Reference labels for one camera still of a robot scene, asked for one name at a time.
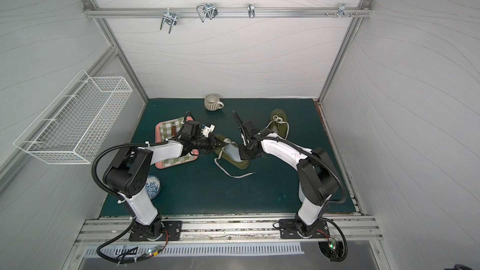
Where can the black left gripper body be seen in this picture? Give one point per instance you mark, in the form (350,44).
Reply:
(210,144)

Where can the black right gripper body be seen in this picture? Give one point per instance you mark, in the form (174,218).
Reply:
(247,135)

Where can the olive green shoe white laces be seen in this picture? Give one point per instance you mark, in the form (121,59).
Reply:
(220,155)

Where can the light blue insole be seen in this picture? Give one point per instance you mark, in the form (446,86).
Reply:
(233,152)

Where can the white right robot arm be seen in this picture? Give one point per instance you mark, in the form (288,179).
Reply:
(319,182)

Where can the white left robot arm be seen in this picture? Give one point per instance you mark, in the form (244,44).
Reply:
(122,170)

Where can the green checkered cloth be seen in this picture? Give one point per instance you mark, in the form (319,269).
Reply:
(170,127)

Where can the pink tray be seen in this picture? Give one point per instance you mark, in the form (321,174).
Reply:
(161,135)

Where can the ribbed ceramic mug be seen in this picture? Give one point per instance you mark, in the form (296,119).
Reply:
(212,102)

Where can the blue white patterned bowl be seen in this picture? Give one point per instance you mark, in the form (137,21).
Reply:
(153,186)

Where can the metal hook small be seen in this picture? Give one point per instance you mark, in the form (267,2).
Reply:
(251,10)

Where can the metal hook clamp middle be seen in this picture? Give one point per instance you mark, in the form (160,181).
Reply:
(206,11)

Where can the metal hook clamp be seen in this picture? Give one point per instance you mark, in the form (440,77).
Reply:
(170,20)
(342,12)
(206,11)

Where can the metal hook clamp left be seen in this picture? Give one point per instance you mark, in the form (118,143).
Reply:
(170,20)

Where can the white slotted vent strip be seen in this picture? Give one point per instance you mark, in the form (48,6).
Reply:
(211,249)

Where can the metal hook clamp right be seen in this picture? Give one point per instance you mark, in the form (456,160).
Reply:
(342,12)

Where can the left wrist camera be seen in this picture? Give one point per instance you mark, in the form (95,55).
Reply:
(207,130)

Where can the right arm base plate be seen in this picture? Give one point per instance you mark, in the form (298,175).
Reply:
(289,231)

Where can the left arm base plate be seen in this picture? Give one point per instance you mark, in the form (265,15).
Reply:
(158,231)

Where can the white wire basket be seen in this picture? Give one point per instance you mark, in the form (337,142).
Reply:
(72,128)

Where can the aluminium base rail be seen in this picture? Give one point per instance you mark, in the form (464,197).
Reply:
(232,228)

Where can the aluminium top rail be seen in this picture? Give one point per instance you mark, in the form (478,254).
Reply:
(223,12)

